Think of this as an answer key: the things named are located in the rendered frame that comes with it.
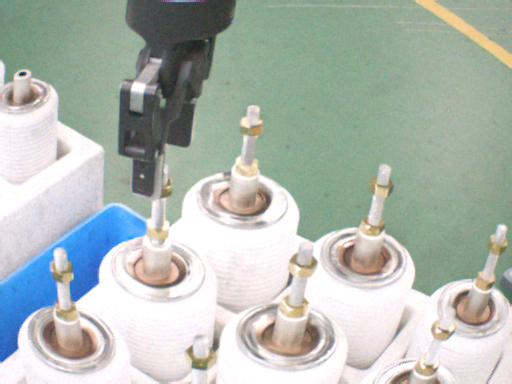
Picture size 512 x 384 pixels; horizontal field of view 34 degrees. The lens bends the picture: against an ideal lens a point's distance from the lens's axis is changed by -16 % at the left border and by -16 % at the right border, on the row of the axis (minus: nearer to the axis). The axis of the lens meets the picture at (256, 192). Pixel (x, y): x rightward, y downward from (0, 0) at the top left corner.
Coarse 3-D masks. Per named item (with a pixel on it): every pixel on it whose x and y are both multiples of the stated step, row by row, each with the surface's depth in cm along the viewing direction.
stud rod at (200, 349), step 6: (198, 336) 55; (204, 336) 55; (198, 342) 54; (204, 342) 54; (198, 348) 55; (204, 348) 55; (198, 354) 55; (204, 354) 55; (192, 372) 56; (198, 372) 56; (204, 372) 56; (192, 378) 57; (198, 378) 56; (204, 378) 56
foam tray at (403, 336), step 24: (96, 288) 80; (288, 288) 84; (96, 312) 78; (216, 312) 80; (408, 312) 83; (216, 336) 81; (408, 336) 79; (216, 360) 75; (384, 360) 77; (504, 360) 77
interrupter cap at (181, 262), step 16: (128, 240) 75; (112, 256) 73; (128, 256) 73; (176, 256) 74; (192, 256) 74; (112, 272) 71; (128, 272) 72; (176, 272) 73; (192, 272) 73; (128, 288) 70; (144, 288) 70; (160, 288) 71; (176, 288) 71; (192, 288) 71
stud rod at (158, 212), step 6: (162, 198) 68; (156, 204) 69; (162, 204) 69; (156, 210) 69; (162, 210) 69; (156, 216) 69; (162, 216) 69; (156, 222) 70; (162, 222) 70; (156, 228) 70; (162, 240) 71
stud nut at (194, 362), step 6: (192, 348) 56; (210, 348) 56; (186, 354) 55; (192, 354) 55; (210, 354) 55; (186, 360) 56; (192, 360) 55; (198, 360) 55; (204, 360) 55; (210, 360) 55; (192, 366) 55; (198, 366) 55; (204, 366) 55; (210, 366) 55
